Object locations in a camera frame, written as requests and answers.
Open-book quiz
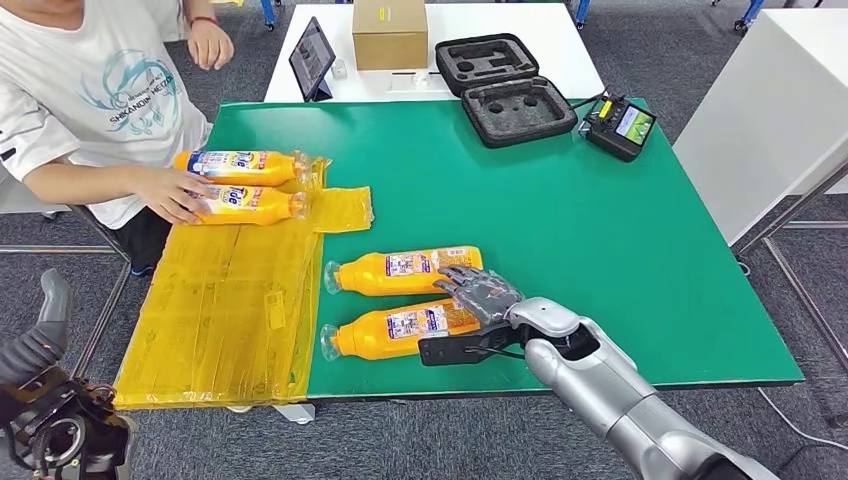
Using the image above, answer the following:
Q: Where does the white cabinet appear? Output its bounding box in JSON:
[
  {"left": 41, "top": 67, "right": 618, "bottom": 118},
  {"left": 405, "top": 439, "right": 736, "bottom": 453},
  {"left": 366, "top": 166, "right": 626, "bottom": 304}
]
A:
[{"left": 672, "top": 7, "right": 848, "bottom": 248}]

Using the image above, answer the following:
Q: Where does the brown cardboard box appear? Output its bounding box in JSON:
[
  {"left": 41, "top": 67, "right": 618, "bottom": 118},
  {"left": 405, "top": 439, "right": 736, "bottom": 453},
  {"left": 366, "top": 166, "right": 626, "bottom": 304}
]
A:
[{"left": 351, "top": 0, "right": 430, "bottom": 72}]

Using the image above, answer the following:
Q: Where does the person's right hand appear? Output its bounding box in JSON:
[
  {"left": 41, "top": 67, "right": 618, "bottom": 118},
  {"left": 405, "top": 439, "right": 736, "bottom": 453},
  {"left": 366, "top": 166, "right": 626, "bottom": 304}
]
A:
[{"left": 129, "top": 166, "right": 217, "bottom": 227}]

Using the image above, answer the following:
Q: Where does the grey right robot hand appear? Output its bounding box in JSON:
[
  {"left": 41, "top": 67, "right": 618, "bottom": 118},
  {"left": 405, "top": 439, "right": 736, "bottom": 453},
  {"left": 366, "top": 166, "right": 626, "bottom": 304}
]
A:
[{"left": 433, "top": 264, "right": 525, "bottom": 327}]

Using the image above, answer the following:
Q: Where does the orange detergent bottle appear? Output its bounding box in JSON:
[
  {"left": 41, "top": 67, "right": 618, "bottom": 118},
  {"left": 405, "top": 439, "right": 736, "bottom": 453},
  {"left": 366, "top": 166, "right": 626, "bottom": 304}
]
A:
[
  {"left": 187, "top": 185, "right": 311, "bottom": 227},
  {"left": 319, "top": 298, "right": 482, "bottom": 363},
  {"left": 173, "top": 150, "right": 313, "bottom": 188},
  {"left": 323, "top": 245, "right": 484, "bottom": 298}
]

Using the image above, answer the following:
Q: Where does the black controller cable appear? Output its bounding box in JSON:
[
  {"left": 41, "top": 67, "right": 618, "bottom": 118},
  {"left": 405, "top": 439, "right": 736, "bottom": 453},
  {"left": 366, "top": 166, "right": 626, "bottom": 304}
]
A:
[{"left": 569, "top": 89, "right": 609, "bottom": 113}]

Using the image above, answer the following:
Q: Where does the person's left hand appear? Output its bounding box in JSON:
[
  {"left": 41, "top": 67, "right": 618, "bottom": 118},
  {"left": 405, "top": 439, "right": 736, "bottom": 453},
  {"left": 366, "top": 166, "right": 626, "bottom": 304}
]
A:
[{"left": 187, "top": 19, "right": 235, "bottom": 72}]

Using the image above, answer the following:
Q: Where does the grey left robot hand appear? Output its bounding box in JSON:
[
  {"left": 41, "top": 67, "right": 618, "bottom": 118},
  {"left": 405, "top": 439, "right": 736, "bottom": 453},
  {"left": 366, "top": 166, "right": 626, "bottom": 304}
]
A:
[{"left": 0, "top": 268, "right": 73, "bottom": 389}]

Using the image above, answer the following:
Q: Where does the black tablet with stand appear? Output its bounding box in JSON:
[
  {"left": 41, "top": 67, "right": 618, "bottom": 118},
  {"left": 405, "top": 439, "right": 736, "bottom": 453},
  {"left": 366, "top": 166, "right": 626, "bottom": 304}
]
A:
[{"left": 288, "top": 16, "right": 337, "bottom": 103}]

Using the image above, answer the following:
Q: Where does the black controller with screen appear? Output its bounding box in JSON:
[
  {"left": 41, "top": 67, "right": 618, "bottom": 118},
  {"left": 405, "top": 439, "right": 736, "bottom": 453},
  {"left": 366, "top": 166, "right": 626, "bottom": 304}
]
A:
[{"left": 584, "top": 94, "right": 658, "bottom": 164}]

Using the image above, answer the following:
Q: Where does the grey metal frame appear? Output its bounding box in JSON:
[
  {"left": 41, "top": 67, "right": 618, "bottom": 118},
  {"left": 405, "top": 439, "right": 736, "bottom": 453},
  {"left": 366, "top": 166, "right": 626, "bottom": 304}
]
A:
[
  {"left": 0, "top": 205, "right": 134, "bottom": 380},
  {"left": 731, "top": 162, "right": 848, "bottom": 369}
]

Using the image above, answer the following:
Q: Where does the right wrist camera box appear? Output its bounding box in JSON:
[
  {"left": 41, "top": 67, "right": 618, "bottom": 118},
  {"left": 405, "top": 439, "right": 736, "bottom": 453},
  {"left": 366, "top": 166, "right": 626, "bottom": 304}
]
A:
[{"left": 418, "top": 323, "right": 528, "bottom": 368}]

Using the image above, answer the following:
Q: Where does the yellow taped cardboard sheet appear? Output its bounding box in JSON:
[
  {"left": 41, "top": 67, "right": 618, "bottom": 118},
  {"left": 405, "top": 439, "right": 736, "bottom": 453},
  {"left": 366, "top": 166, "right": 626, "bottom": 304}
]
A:
[{"left": 113, "top": 155, "right": 376, "bottom": 410}]

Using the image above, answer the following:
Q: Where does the person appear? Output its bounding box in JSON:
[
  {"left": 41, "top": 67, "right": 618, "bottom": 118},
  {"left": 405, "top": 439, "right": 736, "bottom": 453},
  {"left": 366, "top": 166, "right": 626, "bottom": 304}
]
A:
[{"left": 0, "top": 0, "right": 235, "bottom": 278}]

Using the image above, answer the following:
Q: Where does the black foam-lined case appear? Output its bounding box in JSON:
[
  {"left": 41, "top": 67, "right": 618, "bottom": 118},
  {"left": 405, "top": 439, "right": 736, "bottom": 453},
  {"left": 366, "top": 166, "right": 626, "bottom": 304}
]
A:
[{"left": 435, "top": 33, "right": 580, "bottom": 150}]

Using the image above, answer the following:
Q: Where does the white table foot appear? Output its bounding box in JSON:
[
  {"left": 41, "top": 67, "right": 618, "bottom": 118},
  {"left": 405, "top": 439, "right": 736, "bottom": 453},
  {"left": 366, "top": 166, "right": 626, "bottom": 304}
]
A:
[{"left": 274, "top": 404, "right": 317, "bottom": 425}]

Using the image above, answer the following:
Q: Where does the white table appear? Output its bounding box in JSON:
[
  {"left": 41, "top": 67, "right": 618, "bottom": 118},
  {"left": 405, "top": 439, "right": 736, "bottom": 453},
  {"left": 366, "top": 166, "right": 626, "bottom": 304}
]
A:
[{"left": 263, "top": 1, "right": 605, "bottom": 105}]

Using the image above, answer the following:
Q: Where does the white flat card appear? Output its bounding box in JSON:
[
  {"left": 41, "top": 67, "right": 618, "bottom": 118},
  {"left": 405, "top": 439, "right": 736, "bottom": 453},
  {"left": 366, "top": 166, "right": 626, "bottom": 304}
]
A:
[{"left": 387, "top": 70, "right": 439, "bottom": 93}]

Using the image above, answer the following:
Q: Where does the white chair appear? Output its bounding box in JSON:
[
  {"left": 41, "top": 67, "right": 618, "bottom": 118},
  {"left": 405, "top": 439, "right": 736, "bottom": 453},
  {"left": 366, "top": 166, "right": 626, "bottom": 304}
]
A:
[{"left": 0, "top": 165, "right": 74, "bottom": 217}]

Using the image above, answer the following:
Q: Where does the white floor cable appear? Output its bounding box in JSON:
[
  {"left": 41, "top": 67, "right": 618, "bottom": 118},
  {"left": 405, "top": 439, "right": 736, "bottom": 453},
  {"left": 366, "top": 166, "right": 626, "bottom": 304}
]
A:
[{"left": 758, "top": 389, "right": 848, "bottom": 455}]

